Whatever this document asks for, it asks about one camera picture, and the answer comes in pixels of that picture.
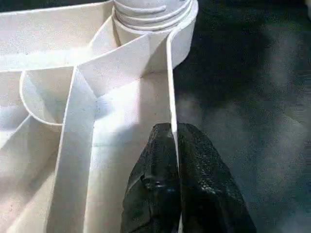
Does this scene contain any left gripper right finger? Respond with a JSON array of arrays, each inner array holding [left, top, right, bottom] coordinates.
[[176, 122, 258, 233]]

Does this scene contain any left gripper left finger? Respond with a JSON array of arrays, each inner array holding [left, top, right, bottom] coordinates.
[[121, 123, 182, 233]]

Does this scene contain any white plastic table top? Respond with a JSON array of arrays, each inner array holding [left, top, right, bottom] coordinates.
[[0, 0, 199, 233]]

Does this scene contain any white plastic table leg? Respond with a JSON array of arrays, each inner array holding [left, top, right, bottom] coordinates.
[[112, 0, 195, 33]]

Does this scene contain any black table mat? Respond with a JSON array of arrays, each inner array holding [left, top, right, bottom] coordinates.
[[0, 0, 311, 233]]

